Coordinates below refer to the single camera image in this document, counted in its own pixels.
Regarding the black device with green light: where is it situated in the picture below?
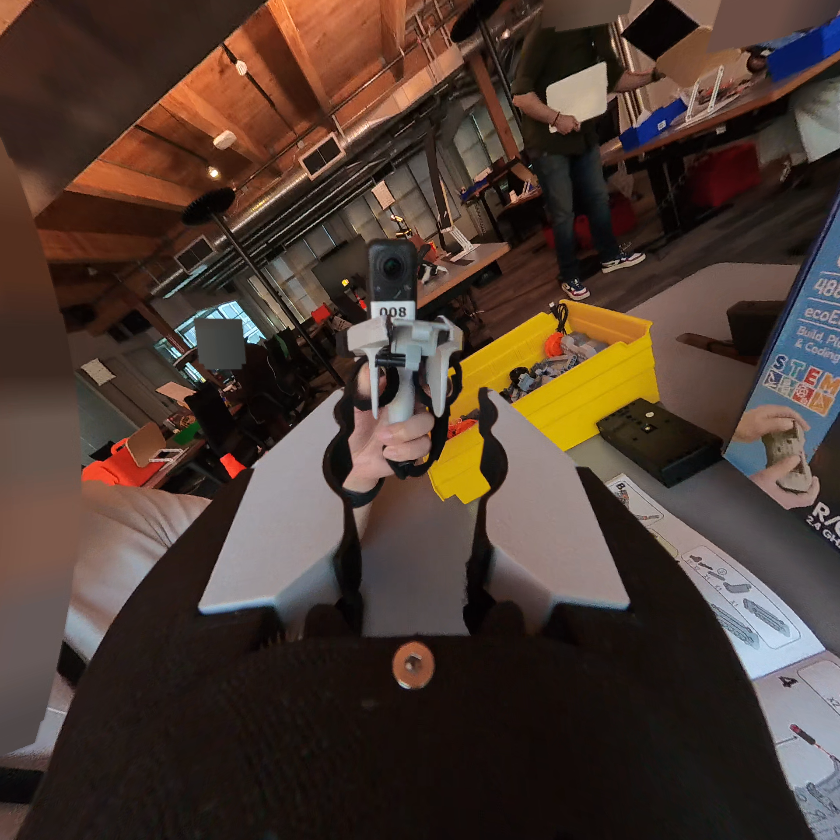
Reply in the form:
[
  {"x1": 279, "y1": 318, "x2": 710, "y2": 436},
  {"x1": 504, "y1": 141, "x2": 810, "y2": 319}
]
[{"x1": 725, "y1": 298, "x2": 788, "y2": 358}]

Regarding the orange chair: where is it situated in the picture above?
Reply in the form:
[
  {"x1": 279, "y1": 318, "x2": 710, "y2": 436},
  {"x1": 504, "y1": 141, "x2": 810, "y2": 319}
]
[{"x1": 82, "y1": 436, "x2": 173, "y2": 488}]

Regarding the silver air duct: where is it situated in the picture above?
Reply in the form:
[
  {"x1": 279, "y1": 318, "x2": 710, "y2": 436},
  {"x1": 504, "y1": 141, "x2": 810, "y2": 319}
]
[{"x1": 147, "y1": 26, "x2": 487, "y2": 296}]

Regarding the blue storage bin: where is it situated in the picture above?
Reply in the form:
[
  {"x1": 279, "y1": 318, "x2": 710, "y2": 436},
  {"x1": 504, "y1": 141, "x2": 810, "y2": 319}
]
[
  {"x1": 766, "y1": 16, "x2": 840, "y2": 81},
  {"x1": 619, "y1": 98, "x2": 691, "y2": 153}
]

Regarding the black battery box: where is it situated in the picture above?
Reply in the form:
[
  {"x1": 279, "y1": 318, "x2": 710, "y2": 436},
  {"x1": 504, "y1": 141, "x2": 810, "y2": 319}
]
[{"x1": 596, "y1": 400, "x2": 724, "y2": 488}]

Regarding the ceiling air vent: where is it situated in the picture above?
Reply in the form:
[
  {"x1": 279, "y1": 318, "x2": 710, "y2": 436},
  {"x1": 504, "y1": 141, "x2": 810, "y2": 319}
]
[
  {"x1": 174, "y1": 235, "x2": 215, "y2": 275},
  {"x1": 298, "y1": 131, "x2": 347, "y2": 178}
]

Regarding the pile of building parts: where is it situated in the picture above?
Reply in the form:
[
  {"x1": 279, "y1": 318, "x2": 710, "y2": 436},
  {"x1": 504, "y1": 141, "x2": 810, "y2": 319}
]
[{"x1": 449, "y1": 327, "x2": 624, "y2": 437}]

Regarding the blue robot kit box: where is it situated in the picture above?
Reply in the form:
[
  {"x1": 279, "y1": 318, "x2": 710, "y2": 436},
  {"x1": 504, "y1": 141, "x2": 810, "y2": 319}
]
[{"x1": 722, "y1": 190, "x2": 840, "y2": 559}]

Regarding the white instruction booklet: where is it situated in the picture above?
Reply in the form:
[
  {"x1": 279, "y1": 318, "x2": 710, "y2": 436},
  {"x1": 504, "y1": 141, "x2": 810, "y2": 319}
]
[{"x1": 610, "y1": 474, "x2": 840, "y2": 840}]

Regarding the person's left hand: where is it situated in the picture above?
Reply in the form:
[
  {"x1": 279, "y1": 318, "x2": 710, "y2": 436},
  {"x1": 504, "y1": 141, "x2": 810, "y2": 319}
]
[{"x1": 346, "y1": 406, "x2": 448, "y2": 494}]

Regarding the black wristband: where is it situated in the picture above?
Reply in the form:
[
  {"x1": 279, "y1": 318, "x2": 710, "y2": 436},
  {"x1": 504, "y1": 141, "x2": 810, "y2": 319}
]
[{"x1": 341, "y1": 478, "x2": 387, "y2": 511}]

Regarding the yellow parts bin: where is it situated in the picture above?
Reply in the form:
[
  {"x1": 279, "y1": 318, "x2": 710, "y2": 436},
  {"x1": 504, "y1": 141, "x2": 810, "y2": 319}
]
[{"x1": 428, "y1": 301, "x2": 658, "y2": 505}]

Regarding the white tablet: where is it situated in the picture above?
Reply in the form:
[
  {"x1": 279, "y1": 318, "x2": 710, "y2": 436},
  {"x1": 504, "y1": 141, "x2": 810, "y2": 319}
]
[{"x1": 545, "y1": 61, "x2": 609, "y2": 134}]

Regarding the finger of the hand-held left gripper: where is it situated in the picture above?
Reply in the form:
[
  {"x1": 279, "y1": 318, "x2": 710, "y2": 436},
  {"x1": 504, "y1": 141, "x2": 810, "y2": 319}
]
[
  {"x1": 409, "y1": 315, "x2": 466, "y2": 422},
  {"x1": 345, "y1": 317, "x2": 396, "y2": 421}
]

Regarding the black monitor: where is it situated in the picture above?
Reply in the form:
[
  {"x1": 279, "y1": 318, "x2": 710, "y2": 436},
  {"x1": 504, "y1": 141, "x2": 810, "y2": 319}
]
[{"x1": 620, "y1": 0, "x2": 702, "y2": 61}]

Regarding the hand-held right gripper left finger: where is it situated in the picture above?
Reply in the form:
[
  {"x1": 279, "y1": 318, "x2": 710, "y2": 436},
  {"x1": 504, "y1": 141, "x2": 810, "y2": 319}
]
[{"x1": 198, "y1": 388, "x2": 366, "y2": 634}]

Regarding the grey desk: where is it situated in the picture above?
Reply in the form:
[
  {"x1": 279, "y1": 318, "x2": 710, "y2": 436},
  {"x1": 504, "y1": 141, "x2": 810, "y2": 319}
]
[{"x1": 308, "y1": 262, "x2": 840, "y2": 840}]

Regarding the red box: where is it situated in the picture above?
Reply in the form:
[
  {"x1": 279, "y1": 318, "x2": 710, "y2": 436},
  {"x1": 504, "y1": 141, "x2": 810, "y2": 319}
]
[{"x1": 688, "y1": 141, "x2": 763, "y2": 210}]

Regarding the black floor lamp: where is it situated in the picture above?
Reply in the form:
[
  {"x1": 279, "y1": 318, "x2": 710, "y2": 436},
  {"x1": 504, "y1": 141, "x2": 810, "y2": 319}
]
[
  {"x1": 450, "y1": 0, "x2": 526, "y2": 173},
  {"x1": 181, "y1": 187, "x2": 343, "y2": 388}
]

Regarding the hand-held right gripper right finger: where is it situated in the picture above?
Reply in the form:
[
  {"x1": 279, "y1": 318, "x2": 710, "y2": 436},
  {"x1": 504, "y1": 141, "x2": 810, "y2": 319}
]
[{"x1": 462, "y1": 387, "x2": 631, "y2": 636}]

